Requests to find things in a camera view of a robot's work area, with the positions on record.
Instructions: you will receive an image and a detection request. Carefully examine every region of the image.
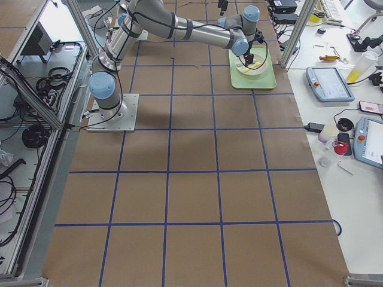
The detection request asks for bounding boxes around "white round plate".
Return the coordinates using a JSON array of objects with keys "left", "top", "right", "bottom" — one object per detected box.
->
[{"left": 235, "top": 53, "right": 268, "bottom": 76}]

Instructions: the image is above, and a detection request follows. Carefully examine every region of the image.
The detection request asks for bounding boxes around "smartphone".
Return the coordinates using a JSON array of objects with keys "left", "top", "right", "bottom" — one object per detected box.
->
[{"left": 359, "top": 101, "right": 383, "bottom": 115}]

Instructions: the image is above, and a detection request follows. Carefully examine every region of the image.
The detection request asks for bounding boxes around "yellow plastic fork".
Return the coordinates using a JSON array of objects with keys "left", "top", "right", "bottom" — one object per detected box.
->
[{"left": 242, "top": 62, "right": 261, "bottom": 73}]

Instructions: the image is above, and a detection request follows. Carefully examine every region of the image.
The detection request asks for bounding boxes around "aluminium frame post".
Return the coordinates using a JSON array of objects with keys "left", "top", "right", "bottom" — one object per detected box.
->
[{"left": 280, "top": 0, "right": 316, "bottom": 68}]

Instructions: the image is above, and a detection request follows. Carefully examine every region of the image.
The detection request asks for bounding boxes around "black power adapter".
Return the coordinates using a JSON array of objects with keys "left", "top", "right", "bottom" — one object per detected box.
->
[{"left": 304, "top": 122, "right": 324, "bottom": 133}]

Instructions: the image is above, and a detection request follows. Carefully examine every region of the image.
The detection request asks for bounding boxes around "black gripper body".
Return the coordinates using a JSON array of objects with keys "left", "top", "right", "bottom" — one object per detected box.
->
[{"left": 241, "top": 51, "right": 254, "bottom": 63}]

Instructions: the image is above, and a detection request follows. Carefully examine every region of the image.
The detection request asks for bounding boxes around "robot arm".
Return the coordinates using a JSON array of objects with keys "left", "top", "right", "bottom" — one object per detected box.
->
[
  {"left": 217, "top": 0, "right": 229, "bottom": 16},
  {"left": 88, "top": 1, "right": 263, "bottom": 121}
]

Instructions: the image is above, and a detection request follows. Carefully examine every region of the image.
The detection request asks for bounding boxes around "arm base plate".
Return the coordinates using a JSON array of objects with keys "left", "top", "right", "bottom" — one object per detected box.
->
[{"left": 86, "top": 93, "right": 139, "bottom": 132}]

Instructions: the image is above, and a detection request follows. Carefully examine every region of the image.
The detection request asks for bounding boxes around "red round object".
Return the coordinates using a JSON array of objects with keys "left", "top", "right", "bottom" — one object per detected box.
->
[{"left": 332, "top": 141, "right": 349, "bottom": 155}]

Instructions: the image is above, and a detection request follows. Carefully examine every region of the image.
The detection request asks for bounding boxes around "yellow liquid bottle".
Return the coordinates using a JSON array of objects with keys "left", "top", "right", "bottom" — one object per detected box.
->
[{"left": 346, "top": 51, "right": 379, "bottom": 84}]

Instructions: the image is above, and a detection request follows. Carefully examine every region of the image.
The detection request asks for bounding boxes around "light green tray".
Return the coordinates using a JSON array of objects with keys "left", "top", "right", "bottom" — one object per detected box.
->
[{"left": 229, "top": 45, "right": 276, "bottom": 89}]

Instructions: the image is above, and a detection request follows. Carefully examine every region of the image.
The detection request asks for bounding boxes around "teach pendant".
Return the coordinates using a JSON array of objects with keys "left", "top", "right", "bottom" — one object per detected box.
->
[
  {"left": 306, "top": 67, "right": 355, "bottom": 102},
  {"left": 353, "top": 117, "right": 382, "bottom": 169}
]

